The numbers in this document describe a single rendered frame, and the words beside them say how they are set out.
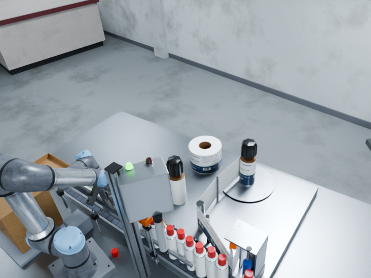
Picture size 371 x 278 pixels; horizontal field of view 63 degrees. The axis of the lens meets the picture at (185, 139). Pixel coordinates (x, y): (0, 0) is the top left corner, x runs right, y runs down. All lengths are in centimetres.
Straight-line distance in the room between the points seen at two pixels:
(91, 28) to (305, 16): 444
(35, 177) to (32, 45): 555
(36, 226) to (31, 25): 541
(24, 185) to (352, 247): 144
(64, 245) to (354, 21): 339
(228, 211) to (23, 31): 553
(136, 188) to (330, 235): 106
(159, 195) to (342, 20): 317
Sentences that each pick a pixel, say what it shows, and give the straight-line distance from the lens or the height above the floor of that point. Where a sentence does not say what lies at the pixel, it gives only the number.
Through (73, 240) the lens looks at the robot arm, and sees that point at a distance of 141.
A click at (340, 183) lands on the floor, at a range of 327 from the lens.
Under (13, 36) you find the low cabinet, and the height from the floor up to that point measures 66.
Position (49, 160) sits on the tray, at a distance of 237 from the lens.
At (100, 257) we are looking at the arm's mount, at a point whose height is 88.
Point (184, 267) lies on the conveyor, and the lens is 149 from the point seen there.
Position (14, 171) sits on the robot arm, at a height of 151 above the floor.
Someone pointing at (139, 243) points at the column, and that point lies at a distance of 133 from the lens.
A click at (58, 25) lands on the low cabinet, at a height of 65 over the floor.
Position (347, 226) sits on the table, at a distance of 180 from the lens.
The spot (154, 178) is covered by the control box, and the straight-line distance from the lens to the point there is 102.
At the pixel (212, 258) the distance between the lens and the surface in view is 131.
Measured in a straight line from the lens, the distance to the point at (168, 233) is 137.
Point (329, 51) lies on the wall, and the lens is 400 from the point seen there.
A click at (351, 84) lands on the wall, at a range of 402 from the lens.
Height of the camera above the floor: 216
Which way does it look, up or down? 36 degrees down
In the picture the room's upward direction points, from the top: 5 degrees counter-clockwise
